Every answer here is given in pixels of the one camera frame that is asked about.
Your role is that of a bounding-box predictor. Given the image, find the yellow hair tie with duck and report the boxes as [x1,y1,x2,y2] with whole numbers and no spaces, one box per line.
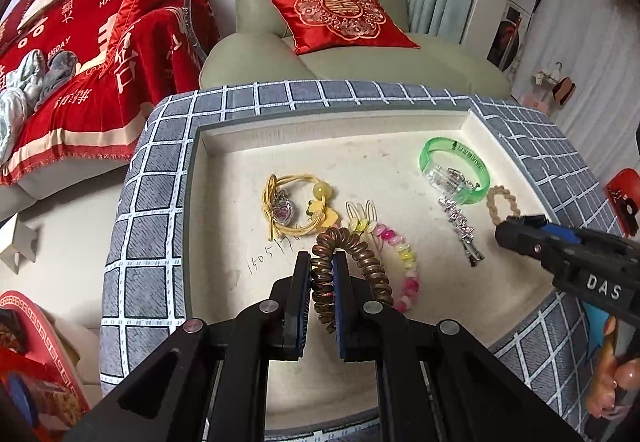
[261,173,341,240]

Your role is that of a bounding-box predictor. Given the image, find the grey checked tablecloth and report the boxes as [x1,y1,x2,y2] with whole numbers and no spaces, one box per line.
[100,81,613,442]

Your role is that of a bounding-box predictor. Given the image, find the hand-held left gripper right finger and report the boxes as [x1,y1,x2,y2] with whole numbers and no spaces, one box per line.
[331,249,583,442]

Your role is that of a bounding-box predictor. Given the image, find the red round patterned box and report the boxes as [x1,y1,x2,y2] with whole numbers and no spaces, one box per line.
[0,291,91,418]

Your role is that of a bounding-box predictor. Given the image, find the beige braided hair tie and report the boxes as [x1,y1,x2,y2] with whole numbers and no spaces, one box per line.
[486,185,522,227]

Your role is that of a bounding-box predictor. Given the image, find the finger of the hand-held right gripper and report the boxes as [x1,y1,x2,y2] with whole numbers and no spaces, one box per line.
[494,222,557,269]
[506,214,583,246]

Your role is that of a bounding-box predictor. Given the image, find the long silver rhinestone hair clip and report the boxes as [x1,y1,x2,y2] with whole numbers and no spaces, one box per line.
[439,196,486,268]

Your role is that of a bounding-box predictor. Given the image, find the beige sofa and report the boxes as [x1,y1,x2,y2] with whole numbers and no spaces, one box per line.
[0,152,136,218]

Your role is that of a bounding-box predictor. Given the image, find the red embroidered cushion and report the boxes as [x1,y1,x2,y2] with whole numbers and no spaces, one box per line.
[266,0,421,56]

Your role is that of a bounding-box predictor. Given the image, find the red black object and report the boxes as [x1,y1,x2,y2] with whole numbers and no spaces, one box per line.
[605,167,640,238]

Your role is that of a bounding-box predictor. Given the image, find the can with blue lid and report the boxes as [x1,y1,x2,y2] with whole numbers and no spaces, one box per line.
[5,372,81,433]

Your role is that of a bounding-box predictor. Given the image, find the green translucent bangle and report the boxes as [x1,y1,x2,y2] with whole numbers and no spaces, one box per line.
[419,136,493,207]

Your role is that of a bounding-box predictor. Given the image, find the brown spiral hair tie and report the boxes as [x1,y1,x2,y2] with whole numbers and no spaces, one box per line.
[310,227,396,335]

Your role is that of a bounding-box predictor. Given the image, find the person's right hand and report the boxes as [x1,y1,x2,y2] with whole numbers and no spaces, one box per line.
[586,315,640,429]

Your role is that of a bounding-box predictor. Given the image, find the pink yellow beaded bracelet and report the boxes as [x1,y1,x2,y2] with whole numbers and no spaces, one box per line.
[350,217,421,314]

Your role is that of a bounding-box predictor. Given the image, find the red printed blanket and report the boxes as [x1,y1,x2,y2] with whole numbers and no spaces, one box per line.
[0,0,221,186]

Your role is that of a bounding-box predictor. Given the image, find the light blue clothes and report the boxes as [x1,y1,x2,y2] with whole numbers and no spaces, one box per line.
[0,50,51,160]

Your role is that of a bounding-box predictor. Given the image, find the grey-green jewelry tray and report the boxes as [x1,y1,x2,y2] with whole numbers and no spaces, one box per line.
[182,107,593,440]

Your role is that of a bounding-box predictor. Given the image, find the small white stool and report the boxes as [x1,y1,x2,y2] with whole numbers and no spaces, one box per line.
[0,215,38,268]

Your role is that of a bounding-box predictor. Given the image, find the hanger with small bags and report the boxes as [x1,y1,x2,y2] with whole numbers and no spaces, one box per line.
[532,62,576,110]

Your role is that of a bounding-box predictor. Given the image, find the red satin cushion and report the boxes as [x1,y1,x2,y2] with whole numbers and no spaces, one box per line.
[102,0,173,80]

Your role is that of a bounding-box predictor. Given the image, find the dark red wall poster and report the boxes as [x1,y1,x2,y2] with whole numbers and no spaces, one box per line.
[487,5,531,73]

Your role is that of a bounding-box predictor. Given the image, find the beige hair clips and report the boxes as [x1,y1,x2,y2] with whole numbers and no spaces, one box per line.
[344,199,378,243]

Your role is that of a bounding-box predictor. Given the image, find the silver heart charm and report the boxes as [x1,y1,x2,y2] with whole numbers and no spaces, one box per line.
[267,189,296,223]

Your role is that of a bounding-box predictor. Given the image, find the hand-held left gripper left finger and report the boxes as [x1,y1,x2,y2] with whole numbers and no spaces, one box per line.
[65,251,312,442]

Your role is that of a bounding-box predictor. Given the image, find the grey cloth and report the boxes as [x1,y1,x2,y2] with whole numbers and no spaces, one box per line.
[35,51,81,110]

